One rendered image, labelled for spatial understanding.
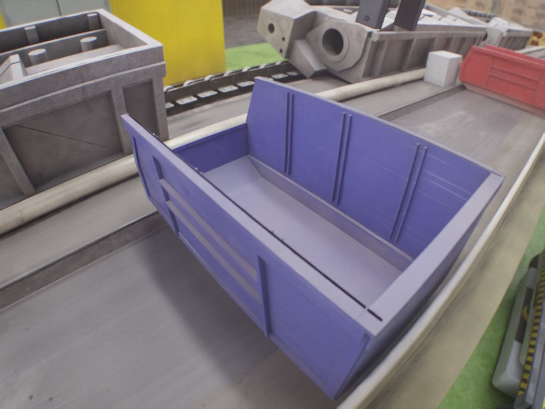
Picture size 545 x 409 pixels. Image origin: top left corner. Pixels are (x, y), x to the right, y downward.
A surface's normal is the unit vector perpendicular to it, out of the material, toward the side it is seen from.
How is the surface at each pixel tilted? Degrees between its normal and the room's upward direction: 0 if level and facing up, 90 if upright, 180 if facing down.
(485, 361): 0
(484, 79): 92
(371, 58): 100
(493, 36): 90
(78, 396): 0
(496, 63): 92
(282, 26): 90
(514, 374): 0
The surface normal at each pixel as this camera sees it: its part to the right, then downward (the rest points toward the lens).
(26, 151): 0.65, 0.61
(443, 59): -0.76, 0.41
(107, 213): 0.00, -0.77
